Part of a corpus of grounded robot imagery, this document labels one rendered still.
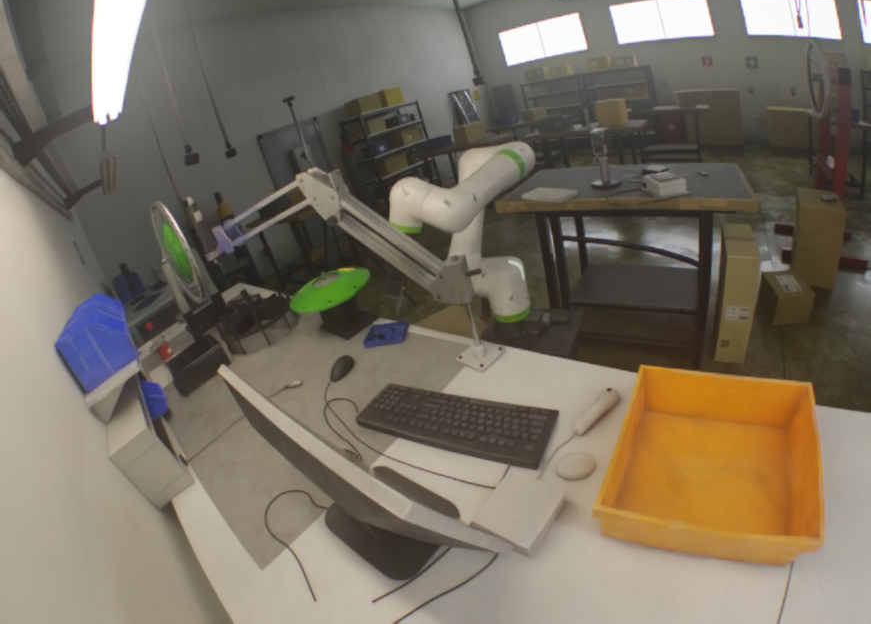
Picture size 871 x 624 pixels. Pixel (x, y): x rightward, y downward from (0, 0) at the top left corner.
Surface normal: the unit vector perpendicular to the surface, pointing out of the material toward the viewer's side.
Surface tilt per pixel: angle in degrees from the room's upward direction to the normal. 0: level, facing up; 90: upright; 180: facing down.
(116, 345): 92
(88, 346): 92
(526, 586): 0
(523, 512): 0
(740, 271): 90
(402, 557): 0
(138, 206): 90
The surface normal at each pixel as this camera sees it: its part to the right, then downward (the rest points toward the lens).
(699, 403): -0.57, 0.45
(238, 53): 0.74, 0.11
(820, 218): -0.70, 0.49
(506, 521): -0.26, -0.86
